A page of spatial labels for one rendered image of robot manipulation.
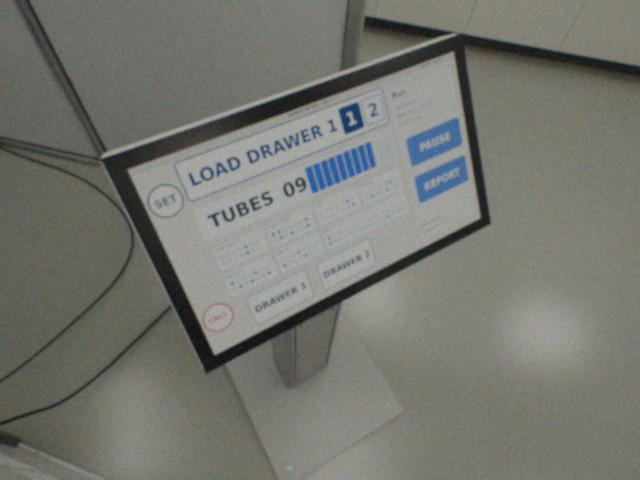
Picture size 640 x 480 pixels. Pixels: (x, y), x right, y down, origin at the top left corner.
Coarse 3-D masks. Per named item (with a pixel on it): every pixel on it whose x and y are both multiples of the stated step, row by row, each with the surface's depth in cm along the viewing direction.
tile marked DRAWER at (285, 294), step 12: (288, 276) 63; (300, 276) 64; (276, 288) 63; (288, 288) 63; (300, 288) 64; (312, 288) 65; (252, 300) 62; (264, 300) 62; (276, 300) 63; (288, 300) 64; (300, 300) 65; (252, 312) 62; (264, 312) 63; (276, 312) 64
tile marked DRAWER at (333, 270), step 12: (348, 252) 66; (360, 252) 67; (372, 252) 68; (324, 264) 65; (336, 264) 66; (348, 264) 67; (360, 264) 68; (372, 264) 69; (324, 276) 66; (336, 276) 66; (348, 276) 67; (324, 288) 66
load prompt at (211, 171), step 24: (360, 96) 61; (384, 96) 63; (288, 120) 58; (312, 120) 59; (336, 120) 60; (360, 120) 62; (384, 120) 63; (240, 144) 56; (264, 144) 57; (288, 144) 58; (312, 144) 60; (336, 144) 61; (192, 168) 54; (216, 168) 55; (240, 168) 56; (264, 168) 58; (192, 192) 55; (216, 192) 56
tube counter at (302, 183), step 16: (368, 144) 63; (384, 144) 64; (320, 160) 61; (336, 160) 62; (352, 160) 63; (368, 160) 64; (384, 160) 65; (288, 176) 59; (304, 176) 60; (320, 176) 61; (336, 176) 62; (352, 176) 63; (288, 192) 60; (304, 192) 61; (320, 192) 62
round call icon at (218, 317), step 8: (216, 304) 60; (224, 304) 60; (200, 312) 59; (208, 312) 59; (216, 312) 60; (224, 312) 60; (232, 312) 61; (200, 320) 59; (208, 320) 60; (216, 320) 60; (224, 320) 61; (232, 320) 61; (208, 328) 60; (216, 328) 60; (224, 328) 61; (208, 336) 60
